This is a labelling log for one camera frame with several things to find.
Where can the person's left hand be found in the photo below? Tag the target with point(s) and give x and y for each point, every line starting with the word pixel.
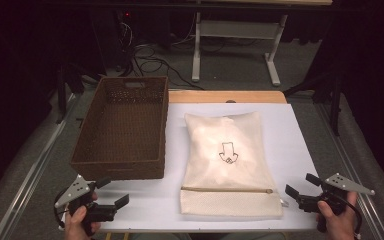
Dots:
pixel 73 226

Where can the cream mesh laundry bag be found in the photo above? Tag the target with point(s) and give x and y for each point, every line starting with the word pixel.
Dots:
pixel 213 140

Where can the brown woven basket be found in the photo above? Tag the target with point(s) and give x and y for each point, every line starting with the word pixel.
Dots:
pixel 123 133

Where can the wooden table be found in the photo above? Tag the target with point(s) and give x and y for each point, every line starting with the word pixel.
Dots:
pixel 246 96

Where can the black box with red light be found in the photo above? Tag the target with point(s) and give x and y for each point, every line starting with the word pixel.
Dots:
pixel 113 36

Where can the black stand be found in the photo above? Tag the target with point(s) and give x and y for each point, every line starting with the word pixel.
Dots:
pixel 335 100
pixel 61 93

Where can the person's right hand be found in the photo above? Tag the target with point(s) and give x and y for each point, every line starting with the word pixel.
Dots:
pixel 341 226

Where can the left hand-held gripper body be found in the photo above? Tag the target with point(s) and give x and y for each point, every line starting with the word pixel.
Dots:
pixel 76 191

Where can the white metal desk frame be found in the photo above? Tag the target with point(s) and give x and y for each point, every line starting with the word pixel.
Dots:
pixel 236 29

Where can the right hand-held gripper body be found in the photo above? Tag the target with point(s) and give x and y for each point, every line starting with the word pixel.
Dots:
pixel 335 200

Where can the white board sheet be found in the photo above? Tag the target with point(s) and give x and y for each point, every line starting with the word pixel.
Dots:
pixel 296 133

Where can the metal floor rail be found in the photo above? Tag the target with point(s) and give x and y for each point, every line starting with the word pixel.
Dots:
pixel 356 166
pixel 30 183

